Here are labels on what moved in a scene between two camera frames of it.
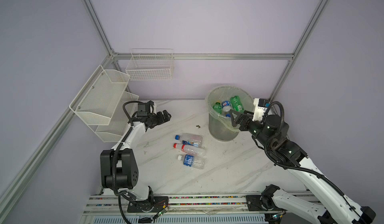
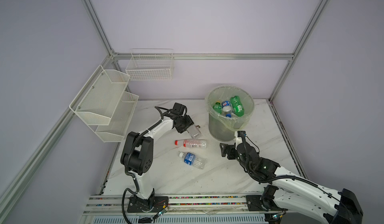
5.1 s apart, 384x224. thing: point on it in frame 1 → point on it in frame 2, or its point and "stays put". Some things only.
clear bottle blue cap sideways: (192, 139) → (193, 131)
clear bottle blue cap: (226, 106) stays put
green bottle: (236, 103) stays put
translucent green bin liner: (220, 94) stays put
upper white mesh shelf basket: (96, 102) stays put
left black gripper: (161, 120) → (189, 122)
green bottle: (218, 107) stays put
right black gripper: (246, 120) → (229, 149)
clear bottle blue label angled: (192, 161) stays put
